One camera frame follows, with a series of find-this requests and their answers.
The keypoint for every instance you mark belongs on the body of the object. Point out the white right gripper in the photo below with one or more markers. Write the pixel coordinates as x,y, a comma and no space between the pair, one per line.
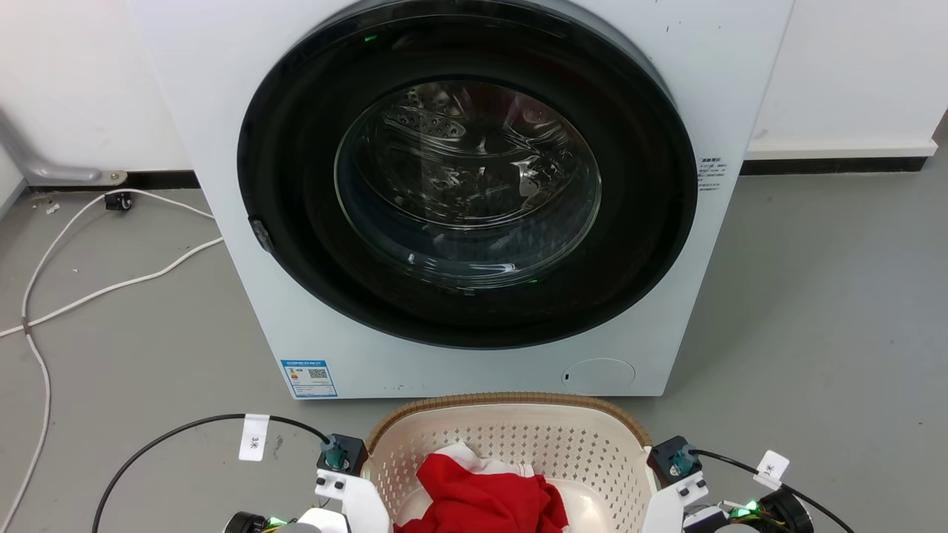
666,507

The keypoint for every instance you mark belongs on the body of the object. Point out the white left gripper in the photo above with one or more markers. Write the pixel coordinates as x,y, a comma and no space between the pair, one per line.
363,500

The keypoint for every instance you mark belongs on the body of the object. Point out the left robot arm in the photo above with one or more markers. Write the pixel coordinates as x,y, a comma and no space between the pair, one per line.
311,522

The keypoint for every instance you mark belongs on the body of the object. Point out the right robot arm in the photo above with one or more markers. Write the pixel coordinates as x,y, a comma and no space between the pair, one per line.
778,514

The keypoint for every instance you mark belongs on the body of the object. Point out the beige perforated laundry basket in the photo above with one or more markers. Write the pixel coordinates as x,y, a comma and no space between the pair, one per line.
563,444

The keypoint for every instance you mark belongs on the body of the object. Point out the red garment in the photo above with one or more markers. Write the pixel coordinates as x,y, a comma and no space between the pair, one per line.
481,500

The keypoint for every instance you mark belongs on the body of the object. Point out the blue energy label sticker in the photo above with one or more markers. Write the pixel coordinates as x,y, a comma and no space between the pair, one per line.
309,378

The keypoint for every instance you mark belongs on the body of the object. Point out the round white filter cover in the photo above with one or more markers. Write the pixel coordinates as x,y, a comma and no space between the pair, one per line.
598,375

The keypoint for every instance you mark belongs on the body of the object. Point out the white front-load washing machine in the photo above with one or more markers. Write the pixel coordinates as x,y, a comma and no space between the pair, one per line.
474,370

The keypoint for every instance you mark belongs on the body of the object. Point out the black round washer door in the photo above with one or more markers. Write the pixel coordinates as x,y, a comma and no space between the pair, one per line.
296,244

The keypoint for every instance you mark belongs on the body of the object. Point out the white text sticker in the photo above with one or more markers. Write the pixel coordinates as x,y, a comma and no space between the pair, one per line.
711,174

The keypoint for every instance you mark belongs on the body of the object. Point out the black baseboard strip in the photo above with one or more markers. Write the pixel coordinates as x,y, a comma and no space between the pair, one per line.
829,166
163,180

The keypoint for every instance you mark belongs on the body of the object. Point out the small black floor plug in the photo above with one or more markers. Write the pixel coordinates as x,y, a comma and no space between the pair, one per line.
118,200

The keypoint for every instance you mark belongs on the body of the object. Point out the grey drain pipe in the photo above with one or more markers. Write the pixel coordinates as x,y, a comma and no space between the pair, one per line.
44,172

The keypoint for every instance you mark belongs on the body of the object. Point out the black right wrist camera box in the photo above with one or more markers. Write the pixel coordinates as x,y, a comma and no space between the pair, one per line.
672,459

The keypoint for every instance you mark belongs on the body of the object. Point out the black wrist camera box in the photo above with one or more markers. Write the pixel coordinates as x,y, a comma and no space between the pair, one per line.
672,459
342,453

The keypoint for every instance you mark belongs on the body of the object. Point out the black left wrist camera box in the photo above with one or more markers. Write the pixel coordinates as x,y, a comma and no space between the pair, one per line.
342,453

